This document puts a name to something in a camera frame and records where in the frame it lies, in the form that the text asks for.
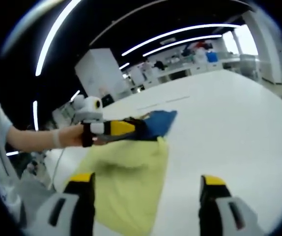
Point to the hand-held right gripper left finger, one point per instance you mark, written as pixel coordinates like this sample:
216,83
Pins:
82,209

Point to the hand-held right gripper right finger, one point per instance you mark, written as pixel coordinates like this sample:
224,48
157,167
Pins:
212,209

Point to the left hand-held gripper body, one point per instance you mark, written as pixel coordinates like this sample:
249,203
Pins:
89,110

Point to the yellow grey blue garment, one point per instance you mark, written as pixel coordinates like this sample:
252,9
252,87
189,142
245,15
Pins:
131,177

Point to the person's left hand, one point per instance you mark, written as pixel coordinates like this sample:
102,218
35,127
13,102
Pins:
72,137

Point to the wide white pillar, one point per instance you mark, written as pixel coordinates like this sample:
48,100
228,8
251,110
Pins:
99,73

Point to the short ceiling light strip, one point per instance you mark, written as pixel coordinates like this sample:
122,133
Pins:
35,115

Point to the curved ceiling light strip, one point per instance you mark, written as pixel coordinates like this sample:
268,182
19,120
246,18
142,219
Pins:
52,34

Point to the cluttered white workbench row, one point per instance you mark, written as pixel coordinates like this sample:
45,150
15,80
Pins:
192,66

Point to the long ceiling light strip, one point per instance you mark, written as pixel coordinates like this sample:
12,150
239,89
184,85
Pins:
180,30
180,41

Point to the blue container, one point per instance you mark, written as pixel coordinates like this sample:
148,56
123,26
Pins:
212,58

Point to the white pillar beside window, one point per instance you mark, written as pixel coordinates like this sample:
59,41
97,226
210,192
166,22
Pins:
266,49

